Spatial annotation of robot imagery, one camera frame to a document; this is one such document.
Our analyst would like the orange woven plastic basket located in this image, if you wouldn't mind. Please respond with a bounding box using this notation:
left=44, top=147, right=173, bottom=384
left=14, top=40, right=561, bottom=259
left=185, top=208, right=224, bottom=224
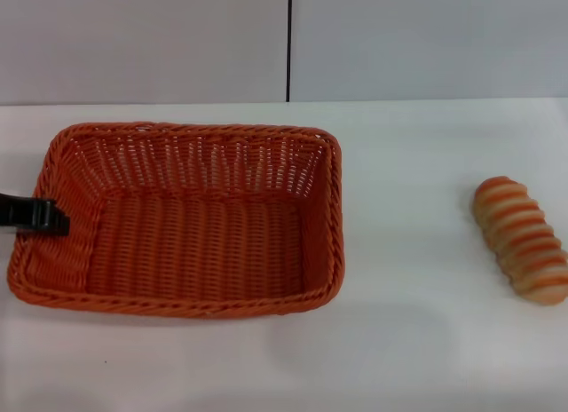
left=5, top=122, right=346, bottom=319

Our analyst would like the striped orange bread roll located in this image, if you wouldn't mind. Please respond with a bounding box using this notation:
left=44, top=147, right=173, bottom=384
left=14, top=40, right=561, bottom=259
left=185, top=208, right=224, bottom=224
left=473, top=175, right=568, bottom=305

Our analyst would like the black vertical wall seam strip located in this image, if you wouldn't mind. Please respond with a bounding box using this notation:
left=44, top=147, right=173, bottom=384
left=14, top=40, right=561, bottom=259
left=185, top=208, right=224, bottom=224
left=286, top=0, right=295, bottom=103

